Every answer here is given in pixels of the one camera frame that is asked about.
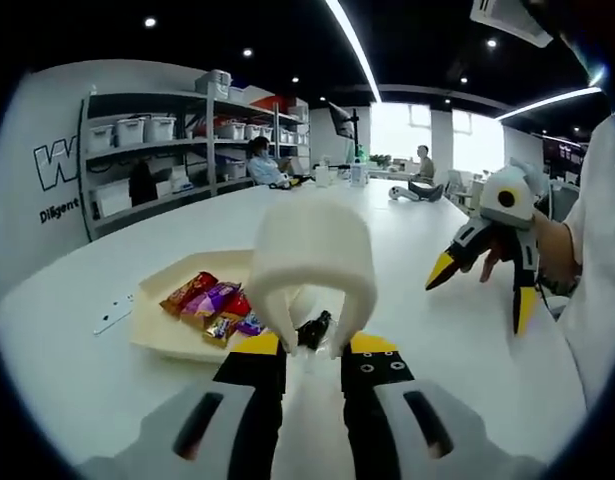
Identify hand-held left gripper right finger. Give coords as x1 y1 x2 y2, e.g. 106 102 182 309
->
340 333 538 480

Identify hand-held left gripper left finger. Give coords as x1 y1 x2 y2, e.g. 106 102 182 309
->
76 330 288 480

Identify gold food candy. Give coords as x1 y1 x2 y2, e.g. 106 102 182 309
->
202 313 244 349

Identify small purple food candy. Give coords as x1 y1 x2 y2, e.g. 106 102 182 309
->
235 310 268 337

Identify black food candy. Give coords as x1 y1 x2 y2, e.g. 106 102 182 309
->
292 309 338 371

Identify red food candy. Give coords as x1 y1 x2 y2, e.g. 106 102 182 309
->
221 292 251 321

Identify large purple food packet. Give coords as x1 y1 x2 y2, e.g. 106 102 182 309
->
180 282 243 329

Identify cream food container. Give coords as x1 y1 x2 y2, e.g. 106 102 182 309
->
129 248 348 364

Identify orange brown food bar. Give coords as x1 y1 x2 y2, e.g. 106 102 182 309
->
159 271 219 317

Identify white food tongs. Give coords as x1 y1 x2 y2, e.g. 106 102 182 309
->
247 199 377 361

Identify dark grey pouch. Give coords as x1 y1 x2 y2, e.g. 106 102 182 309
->
408 180 446 203

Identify person in white shirt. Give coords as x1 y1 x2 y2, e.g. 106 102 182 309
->
556 112 615 416

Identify ceiling light strip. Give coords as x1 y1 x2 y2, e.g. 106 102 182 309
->
325 0 381 104
499 85 603 121

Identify white cup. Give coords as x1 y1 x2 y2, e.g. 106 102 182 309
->
314 164 338 189

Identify white table socket plate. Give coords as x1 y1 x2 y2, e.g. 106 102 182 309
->
92 293 137 336

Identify ceiling air vent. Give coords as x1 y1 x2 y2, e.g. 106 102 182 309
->
469 0 553 49

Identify black bag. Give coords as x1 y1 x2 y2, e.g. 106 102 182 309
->
128 160 158 206

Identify grey metal shelf rack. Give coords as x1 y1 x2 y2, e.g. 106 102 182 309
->
79 69 311 241

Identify group of white storage boxes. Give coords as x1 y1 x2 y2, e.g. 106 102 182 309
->
86 69 311 156

